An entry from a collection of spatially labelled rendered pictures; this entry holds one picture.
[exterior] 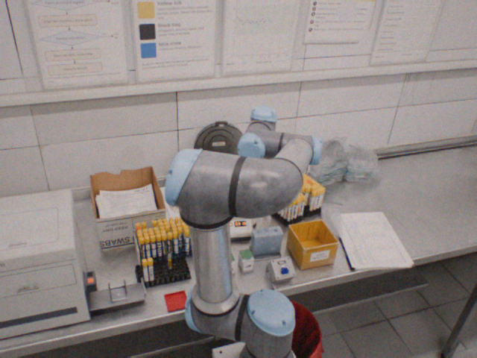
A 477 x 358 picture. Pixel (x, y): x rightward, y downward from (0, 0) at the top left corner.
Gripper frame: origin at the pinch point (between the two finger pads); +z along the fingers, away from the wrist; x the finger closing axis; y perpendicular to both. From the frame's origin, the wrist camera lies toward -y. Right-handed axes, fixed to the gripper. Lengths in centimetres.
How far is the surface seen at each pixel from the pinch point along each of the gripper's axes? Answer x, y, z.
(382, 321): -22, -86, 108
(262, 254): 2.0, -1.4, 19.6
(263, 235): 1.6, -1.0, 10.9
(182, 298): 14.9, 29.2, 20.7
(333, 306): -17, -49, 82
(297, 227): -1.7, -15.0, 12.3
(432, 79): -56, -99, -18
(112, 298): 14, 50, 17
